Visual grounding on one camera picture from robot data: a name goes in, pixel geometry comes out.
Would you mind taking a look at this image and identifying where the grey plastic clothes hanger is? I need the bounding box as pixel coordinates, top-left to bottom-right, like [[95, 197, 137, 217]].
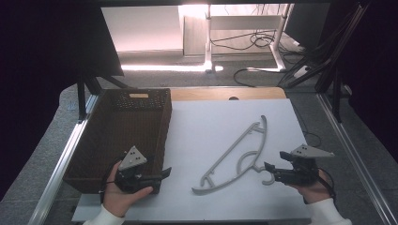
[[191, 114, 276, 196]]

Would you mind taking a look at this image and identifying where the white table mat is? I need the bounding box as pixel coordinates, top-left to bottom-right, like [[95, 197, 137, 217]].
[[71, 98, 314, 223]]

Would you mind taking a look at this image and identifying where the brown woven basket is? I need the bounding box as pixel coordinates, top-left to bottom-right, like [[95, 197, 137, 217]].
[[62, 87, 173, 195]]

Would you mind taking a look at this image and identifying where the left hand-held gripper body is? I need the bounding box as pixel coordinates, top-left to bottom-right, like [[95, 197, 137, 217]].
[[114, 145, 163, 195]]

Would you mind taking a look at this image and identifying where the black floor cable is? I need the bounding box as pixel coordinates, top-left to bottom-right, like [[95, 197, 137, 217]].
[[233, 67, 283, 88]]

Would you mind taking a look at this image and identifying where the person's left hand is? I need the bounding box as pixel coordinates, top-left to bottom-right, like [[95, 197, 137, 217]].
[[102, 160, 154, 218]]

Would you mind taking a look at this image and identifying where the black metal stand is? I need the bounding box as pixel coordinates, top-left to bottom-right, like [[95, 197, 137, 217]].
[[76, 73, 132, 121], [314, 67, 345, 124]]

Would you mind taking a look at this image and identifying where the person's right hand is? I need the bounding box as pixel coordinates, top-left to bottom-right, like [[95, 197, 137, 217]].
[[287, 169, 335, 204]]

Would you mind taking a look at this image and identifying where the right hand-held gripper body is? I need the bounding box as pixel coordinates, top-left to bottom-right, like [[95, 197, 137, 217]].
[[273, 143, 335, 187]]

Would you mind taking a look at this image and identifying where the black monitor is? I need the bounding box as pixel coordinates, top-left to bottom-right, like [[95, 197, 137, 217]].
[[0, 3, 125, 83]]

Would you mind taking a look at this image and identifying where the white desk frame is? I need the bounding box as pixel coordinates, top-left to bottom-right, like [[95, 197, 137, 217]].
[[204, 3, 296, 74]]

